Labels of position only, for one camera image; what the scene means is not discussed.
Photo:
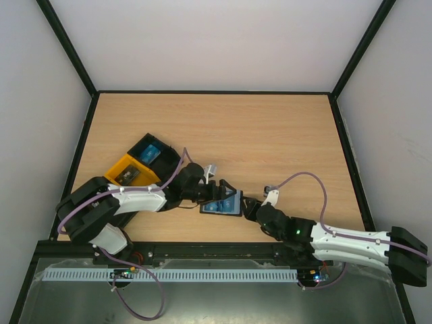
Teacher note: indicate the yellow middle sorting bin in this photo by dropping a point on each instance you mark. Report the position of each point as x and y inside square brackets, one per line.
[145, 178]

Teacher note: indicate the left controller circuit board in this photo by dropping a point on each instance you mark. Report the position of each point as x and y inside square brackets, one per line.
[128, 273]

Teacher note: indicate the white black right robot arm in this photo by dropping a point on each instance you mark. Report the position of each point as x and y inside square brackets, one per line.
[397, 252]

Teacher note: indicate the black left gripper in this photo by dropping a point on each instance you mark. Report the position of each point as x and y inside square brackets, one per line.
[220, 195]

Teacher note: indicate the black near sorting bin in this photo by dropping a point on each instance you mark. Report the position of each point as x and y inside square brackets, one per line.
[120, 220]

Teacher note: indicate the blue credit card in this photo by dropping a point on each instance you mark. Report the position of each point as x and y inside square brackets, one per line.
[149, 154]

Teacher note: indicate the right controller circuit board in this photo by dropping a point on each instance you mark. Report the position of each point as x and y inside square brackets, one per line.
[313, 275]

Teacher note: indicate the black far sorting bin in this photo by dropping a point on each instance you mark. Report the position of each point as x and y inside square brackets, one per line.
[165, 164]

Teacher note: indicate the black cage frame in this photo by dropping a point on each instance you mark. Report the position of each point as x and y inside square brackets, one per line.
[378, 19]

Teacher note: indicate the controller circuit board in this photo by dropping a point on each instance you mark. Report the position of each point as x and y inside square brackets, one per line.
[313, 275]
[128, 273]

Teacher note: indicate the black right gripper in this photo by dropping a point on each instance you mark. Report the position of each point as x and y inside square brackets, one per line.
[252, 207]

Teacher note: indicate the black credit card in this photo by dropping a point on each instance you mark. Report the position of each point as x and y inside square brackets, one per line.
[127, 175]

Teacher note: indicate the light blue slotted cable duct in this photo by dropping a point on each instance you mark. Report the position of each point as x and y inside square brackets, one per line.
[177, 275]

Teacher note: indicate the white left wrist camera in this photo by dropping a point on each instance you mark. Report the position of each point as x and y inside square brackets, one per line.
[209, 172]

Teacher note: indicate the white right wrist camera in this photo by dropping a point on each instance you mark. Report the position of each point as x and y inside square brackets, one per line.
[271, 194]

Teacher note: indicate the black sorting bin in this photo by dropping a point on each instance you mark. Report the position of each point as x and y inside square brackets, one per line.
[120, 220]
[165, 164]

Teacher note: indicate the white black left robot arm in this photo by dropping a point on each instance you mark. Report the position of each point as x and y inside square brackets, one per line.
[87, 215]

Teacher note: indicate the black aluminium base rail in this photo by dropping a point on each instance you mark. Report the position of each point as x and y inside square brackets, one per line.
[277, 253]

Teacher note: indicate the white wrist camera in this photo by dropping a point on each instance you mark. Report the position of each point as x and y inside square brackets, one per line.
[271, 194]
[209, 172]

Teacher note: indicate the black leather card holder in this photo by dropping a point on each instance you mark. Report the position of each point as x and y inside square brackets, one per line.
[225, 214]

